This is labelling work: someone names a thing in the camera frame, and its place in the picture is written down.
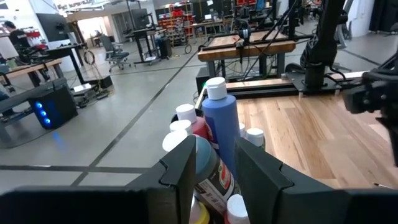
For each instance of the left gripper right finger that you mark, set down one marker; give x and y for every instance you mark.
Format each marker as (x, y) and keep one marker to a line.
(273, 193)

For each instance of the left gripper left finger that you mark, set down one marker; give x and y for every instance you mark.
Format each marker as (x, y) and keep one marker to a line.
(155, 199)

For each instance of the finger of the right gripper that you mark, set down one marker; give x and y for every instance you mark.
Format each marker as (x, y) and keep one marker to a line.
(362, 98)

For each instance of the small orange paint bottle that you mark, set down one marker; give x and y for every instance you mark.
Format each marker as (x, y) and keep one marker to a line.
(202, 216)

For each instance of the large teal paint bottle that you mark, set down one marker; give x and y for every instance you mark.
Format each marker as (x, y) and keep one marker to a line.
(206, 161)

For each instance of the large coral paint bottle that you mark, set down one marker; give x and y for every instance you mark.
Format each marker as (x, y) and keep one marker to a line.
(200, 127)

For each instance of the large periwinkle paint bottle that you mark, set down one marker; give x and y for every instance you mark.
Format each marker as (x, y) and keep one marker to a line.
(220, 124)

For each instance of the wooden top workbench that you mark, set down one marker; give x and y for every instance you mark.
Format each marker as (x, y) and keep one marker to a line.
(248, 49)

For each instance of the black computer tower blue lights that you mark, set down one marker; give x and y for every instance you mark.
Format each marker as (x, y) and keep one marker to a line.
(59, 105)

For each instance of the grey office chair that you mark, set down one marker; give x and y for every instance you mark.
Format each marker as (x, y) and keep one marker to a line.
(113, 54)

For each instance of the shelf with red bins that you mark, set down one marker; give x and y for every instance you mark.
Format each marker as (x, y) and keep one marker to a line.
(175, 25)

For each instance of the wooden top desk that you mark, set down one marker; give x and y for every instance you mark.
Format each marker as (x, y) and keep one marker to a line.
(31, 66)

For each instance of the black flat monitor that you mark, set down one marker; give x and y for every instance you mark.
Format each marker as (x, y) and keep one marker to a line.
(46, 28)

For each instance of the person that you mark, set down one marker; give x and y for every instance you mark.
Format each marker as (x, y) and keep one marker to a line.
(18, 39)

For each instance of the black metal table frame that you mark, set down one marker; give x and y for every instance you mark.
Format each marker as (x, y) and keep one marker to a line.
(264, 91)

